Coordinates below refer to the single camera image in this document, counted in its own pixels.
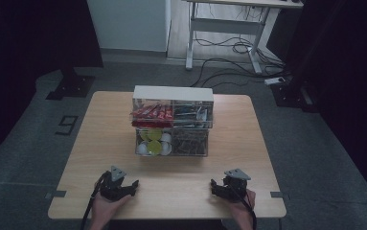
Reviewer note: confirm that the pile of dark brown packets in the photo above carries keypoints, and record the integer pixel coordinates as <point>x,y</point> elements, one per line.
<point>189,142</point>

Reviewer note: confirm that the clear drawer with dark packets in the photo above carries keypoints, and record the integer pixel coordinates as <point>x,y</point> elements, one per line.
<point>205,150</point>

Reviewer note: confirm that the dark curtain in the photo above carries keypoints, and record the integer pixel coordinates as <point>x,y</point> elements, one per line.
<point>18,64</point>
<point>347,64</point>

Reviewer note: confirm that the black stand base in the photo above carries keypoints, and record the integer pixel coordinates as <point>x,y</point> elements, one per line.
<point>291,94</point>
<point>72,87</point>

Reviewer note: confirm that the white power strip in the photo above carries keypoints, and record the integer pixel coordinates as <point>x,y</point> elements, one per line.
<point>275,80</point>

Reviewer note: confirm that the green-lid coffee capsule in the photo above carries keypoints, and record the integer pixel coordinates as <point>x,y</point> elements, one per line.
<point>154,147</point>
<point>143,135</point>
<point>154,134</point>

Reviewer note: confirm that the clear drawer with red packets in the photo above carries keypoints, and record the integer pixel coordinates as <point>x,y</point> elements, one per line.
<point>139,105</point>

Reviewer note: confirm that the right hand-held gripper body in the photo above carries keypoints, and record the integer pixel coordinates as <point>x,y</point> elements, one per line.
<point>235,188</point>

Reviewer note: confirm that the person's left hand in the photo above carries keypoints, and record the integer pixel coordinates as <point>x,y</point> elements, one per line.
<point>104,209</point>

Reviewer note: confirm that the clear drawer with capsules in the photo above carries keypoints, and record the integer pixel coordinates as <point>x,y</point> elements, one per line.
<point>138,142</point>

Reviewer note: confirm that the white coffee capsule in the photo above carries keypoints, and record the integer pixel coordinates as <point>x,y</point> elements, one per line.
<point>142,149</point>
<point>166,138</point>
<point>167,149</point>

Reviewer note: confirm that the row of red snack packets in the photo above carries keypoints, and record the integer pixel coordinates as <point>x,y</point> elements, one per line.
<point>154,113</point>

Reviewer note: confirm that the clear drawer with mixed packets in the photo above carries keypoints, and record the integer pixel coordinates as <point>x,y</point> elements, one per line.
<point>208,108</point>

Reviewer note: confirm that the white desk frame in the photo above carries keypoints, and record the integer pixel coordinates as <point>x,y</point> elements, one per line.
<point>225,25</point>

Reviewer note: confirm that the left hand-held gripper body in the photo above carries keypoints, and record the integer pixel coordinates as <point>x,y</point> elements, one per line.
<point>114,187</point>

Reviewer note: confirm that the grey tape piece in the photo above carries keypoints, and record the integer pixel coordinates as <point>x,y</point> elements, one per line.
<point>279,195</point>
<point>56,194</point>

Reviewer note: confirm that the white-topped clear drawer organizer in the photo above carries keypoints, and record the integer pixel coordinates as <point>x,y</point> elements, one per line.
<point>171,93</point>

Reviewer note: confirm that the person's right hand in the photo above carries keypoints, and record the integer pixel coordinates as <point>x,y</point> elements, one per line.
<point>243,211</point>

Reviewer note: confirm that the pile of dark white packets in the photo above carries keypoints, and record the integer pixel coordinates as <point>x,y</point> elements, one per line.
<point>189,113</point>

